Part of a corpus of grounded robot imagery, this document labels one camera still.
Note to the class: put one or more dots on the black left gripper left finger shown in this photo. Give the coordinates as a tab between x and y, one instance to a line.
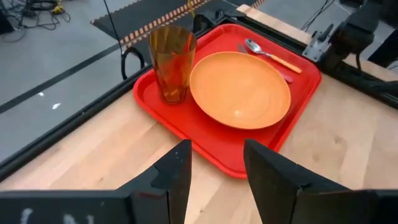
93	207

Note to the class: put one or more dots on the red plastic tray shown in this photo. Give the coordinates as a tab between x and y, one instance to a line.
211	140

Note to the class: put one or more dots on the orange plastic plate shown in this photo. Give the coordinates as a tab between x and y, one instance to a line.
239	90

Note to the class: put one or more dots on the black striped-edge floor mat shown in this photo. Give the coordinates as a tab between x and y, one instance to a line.
140	15

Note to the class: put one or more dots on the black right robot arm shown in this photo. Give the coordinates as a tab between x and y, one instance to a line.
354	34

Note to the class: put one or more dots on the black aluminium table frame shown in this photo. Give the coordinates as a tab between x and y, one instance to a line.
77	112

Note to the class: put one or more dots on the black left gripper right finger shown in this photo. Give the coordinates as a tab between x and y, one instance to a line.
311	202

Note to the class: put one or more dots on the amber faceted plastic cup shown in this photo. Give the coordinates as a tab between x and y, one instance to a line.
171	68

